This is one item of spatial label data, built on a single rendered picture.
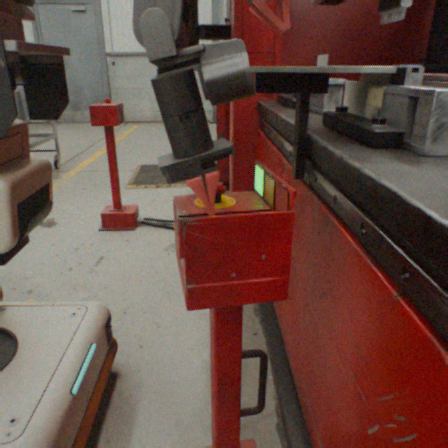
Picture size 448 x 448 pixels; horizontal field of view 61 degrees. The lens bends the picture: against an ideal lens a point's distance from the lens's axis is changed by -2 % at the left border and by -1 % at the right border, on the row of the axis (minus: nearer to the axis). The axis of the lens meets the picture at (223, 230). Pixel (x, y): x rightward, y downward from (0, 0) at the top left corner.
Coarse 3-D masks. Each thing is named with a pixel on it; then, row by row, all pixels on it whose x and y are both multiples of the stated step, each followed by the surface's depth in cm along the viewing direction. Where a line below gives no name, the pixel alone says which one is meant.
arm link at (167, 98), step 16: (176, 64) 48; (192, 64) 47; (160, 80) 46; (176, 80) 46; (192, 80) 47; (160, 96) 48; (176, 96) 47; (192, 96) 48; (208, 96) 48; (160, 112) 49; (176, 112) 48
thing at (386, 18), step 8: (384, 0) 73; (392, 0) 70; (400, 0) 67; (408, 0) 67; (384, 8) 73; (392, 8) 70; (400, 8) 69; (384, 16) 75; (392, 16) 72; (400, 16) 69
